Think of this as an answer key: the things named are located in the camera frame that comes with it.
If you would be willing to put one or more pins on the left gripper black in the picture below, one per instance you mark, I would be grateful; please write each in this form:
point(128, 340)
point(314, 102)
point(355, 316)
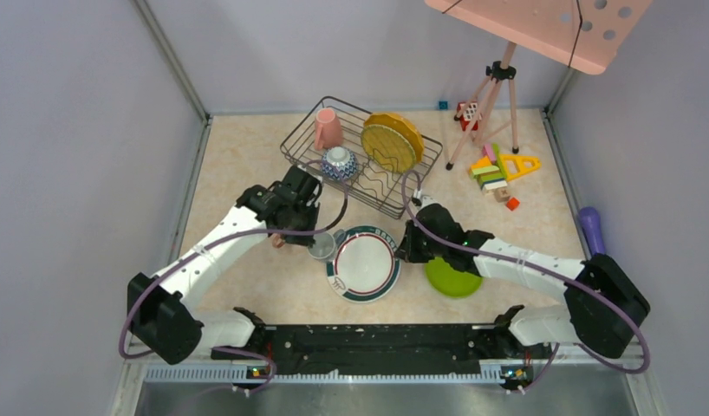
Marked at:
point(313, 207)

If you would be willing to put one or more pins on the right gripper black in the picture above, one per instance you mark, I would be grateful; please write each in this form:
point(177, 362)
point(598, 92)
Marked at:
point(407, 250)

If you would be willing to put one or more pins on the grey white cup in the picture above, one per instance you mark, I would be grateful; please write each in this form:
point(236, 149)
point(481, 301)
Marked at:
point(326, 246)

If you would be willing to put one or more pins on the white plate green red rim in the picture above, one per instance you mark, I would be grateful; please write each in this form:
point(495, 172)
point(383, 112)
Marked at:
point(364, 267)

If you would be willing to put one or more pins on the red patterned bowl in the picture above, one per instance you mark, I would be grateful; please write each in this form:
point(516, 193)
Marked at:
point(341, 163)

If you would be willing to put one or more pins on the pink mug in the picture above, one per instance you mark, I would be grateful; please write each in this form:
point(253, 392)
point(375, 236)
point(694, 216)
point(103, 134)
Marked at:
point(328, 131)

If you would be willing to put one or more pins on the dark wire dish rack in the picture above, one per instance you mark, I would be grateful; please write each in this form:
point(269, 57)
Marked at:
point(372, 184)

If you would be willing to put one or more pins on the woven bamboo round tray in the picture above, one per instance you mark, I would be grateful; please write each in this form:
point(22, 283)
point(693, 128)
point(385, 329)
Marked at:
point(388, 148)

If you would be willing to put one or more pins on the yellow polka dot plate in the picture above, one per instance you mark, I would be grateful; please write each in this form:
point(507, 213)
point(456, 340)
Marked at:
point(401, 125)

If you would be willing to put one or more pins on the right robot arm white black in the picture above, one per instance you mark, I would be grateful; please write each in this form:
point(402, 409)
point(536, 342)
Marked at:
point(597, 305)

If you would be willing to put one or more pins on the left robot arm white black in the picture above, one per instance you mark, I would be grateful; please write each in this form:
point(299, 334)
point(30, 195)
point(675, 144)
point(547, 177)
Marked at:
point(159, 307)

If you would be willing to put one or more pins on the stack of coloured wooden blocks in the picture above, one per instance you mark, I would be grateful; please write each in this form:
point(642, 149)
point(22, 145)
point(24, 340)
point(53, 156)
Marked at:
point(490, 174)

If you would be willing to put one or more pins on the orange cube block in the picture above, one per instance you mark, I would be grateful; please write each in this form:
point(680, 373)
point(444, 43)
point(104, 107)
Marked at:
point(512, 204)

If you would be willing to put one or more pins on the yellow triangle toy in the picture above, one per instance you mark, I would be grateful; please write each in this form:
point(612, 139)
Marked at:
point(516, 166)

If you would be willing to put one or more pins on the red white dice box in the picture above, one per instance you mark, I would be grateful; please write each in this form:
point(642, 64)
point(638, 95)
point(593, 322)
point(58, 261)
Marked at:
point(467, 115)

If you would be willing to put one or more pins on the pink tripod stand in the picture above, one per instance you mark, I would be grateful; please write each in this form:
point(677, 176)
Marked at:
point(486, 96)

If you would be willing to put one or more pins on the pink perforated board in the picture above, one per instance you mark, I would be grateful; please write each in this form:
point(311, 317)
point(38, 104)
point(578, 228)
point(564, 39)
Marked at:
point(583, 35)

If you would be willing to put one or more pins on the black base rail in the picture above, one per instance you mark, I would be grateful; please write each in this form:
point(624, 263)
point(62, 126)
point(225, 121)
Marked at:
point(394, 349)

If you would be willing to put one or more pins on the purple handle tool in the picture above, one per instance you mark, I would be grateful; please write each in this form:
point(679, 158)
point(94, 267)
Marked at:
point(591, 225)

